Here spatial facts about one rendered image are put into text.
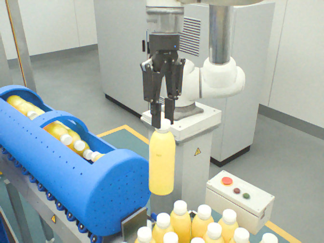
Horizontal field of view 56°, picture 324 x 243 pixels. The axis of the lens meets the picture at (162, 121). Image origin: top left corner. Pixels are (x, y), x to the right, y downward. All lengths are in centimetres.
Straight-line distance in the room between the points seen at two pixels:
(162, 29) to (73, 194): 56
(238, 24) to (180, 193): 136
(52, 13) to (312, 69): 457
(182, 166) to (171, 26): 102
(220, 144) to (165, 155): 204
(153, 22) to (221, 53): 74
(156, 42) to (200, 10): 193
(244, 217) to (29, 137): 81
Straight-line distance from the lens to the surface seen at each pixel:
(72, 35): 652
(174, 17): 72
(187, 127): 148
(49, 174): 110
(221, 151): 288
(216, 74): 147
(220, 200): 108
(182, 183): 170
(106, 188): 96
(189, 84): 150
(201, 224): 98
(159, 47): 73
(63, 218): 125
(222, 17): 136
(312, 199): 291
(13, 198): 208
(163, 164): 83
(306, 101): 372
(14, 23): 221
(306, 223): 268
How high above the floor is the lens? 178
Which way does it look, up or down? 28 degrees down
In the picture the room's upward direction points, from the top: straight up
